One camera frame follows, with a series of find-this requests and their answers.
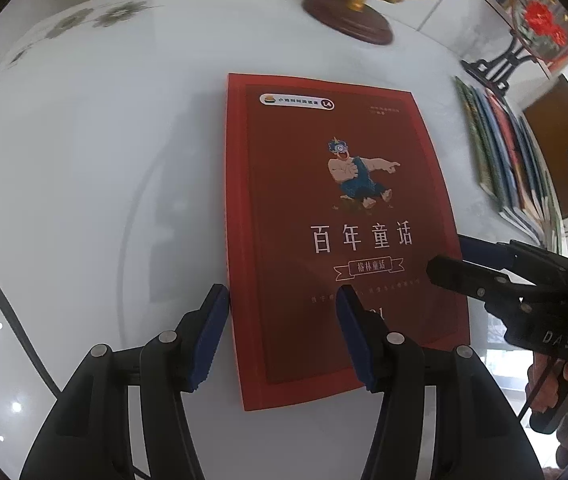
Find brown wooden cabinet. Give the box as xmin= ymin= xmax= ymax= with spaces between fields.
xmin=522 ymin=89 xmax=568 ymax=137

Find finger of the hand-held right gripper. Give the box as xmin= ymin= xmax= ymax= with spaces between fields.
xmin=426 ymin=255 xmax=568 ymax=318
xmin=456 ymin=234 xmax=568 ymax=291

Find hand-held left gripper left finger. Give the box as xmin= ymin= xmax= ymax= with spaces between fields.
xmin=19 ymin=284 xmax=229 ymax=480

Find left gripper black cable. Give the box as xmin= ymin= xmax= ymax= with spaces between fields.
xmin=0 ymin=240 xmax=62 ymax=401

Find round embroidered flower fan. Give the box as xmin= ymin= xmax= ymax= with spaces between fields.
xmin=508 ymin=0 xmax=568 ymax=61

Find black carved fan stand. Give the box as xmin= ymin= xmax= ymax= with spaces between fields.
xmin=460 ymin=30 xmax=554 ymax=93

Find red cartoon giant cover book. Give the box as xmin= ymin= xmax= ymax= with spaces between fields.
xmin=226 ymin=72 xmax=473 ymax=412

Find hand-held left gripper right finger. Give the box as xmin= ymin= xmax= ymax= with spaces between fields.
xmin=336 ymin=284 xmax=547 ymax=480

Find fanned row of thin books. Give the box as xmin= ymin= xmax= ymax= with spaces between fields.
xmin=452 ymin=76 xmax=564 ymax=256

